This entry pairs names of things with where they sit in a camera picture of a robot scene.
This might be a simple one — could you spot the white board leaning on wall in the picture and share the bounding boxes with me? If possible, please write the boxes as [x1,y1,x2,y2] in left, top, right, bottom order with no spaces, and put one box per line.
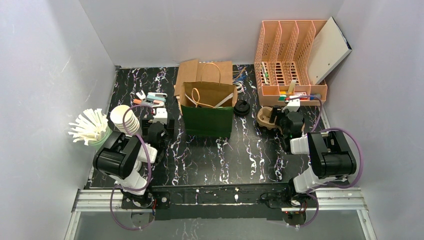
[307,16,352,85]

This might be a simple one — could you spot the teal and orange stapler tools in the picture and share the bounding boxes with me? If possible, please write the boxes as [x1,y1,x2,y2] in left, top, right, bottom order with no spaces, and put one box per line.
[133,90,168,108]

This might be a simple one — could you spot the grey blue small bottle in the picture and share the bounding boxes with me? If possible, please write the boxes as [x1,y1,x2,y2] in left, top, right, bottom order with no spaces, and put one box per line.
[309,93,322,101]

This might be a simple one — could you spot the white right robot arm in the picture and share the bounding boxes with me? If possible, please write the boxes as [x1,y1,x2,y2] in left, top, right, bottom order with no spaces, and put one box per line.
[268,106,357,200]

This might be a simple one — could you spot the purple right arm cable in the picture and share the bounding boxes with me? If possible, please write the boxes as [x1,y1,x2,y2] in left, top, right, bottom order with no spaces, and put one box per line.
[288,95,365,229]

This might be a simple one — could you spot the stack of flat paper bags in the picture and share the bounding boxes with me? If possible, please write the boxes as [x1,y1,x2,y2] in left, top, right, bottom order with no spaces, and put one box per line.
[174,59,245,110]

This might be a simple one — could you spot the black coffee cup lid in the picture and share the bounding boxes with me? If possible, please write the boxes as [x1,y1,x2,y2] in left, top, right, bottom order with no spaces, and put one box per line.
[233,100,251,117]

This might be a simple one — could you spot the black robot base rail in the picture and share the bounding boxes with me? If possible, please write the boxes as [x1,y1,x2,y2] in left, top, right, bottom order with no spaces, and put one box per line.
[121,182,318,221]

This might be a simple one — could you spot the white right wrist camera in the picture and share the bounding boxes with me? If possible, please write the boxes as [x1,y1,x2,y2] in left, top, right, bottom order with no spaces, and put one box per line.
[282,98,301,113]

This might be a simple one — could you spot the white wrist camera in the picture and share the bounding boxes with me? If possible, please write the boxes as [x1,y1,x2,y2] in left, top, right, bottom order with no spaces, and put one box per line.
[282,98,301,113]
[152,107,168,125]

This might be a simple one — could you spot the orange plastic file organizer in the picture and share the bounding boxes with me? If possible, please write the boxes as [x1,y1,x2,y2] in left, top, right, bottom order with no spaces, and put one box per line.
[254,20,328,107]

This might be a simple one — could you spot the green cup of white straws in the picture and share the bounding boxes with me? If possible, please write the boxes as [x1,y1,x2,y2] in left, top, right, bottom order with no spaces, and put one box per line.
[68,108,112,151]

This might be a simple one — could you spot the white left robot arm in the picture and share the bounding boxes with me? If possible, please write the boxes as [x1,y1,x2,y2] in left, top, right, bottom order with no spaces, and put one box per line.
[93,118,175,196]

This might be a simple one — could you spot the stack of white paper cups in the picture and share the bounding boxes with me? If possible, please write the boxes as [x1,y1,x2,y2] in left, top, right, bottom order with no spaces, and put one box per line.
[109,105,140,136]

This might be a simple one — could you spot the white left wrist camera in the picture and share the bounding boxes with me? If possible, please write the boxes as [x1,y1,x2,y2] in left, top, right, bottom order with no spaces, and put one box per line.
[152,107,168,125]

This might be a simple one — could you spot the green kraft paper bag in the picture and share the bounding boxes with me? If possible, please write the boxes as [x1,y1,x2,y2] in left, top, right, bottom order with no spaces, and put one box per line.
[181,79,238,138]

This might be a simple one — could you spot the brown pulp cup carrier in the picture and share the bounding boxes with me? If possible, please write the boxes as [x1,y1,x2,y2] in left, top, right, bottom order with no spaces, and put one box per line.
[256,106,282,131]

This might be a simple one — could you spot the white straw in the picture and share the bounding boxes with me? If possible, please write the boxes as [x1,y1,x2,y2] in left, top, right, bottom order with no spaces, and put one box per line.
[213,93,234,109]

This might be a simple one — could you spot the red and white small box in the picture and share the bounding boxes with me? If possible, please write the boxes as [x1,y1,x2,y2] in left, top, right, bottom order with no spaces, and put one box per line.
[294,92,309,101]

